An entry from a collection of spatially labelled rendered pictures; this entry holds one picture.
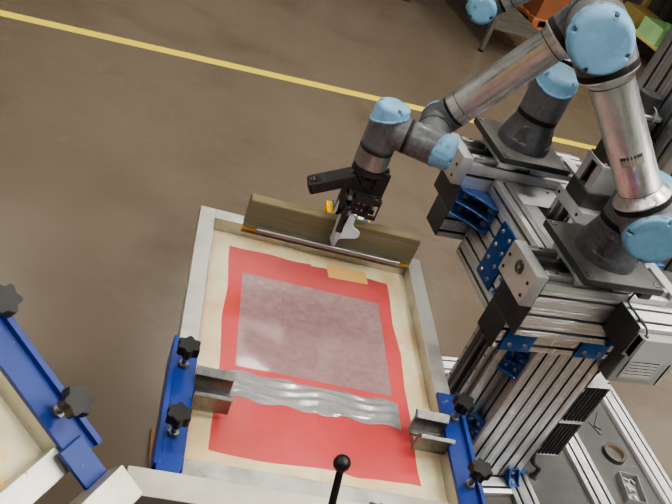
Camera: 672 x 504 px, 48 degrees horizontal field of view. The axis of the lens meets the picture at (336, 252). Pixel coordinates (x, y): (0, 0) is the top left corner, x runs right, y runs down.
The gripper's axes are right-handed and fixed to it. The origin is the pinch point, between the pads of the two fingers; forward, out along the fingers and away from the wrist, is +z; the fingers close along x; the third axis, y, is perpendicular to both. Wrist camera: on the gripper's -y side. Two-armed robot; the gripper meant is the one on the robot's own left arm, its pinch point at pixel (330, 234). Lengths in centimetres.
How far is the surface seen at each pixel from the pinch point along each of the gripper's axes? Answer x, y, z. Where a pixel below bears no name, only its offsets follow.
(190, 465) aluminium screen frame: -62, -24, 10
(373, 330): -13.8, 14.4, 13.9
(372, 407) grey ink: -38.3, 11.6, 13.2
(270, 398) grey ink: -41.0, -10.0, 13.3
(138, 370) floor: 50, -33, 109
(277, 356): -28.7, -8.5, 13.8
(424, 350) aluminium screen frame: -20.1, 25.1, 11.1
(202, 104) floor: 264, -29, 109
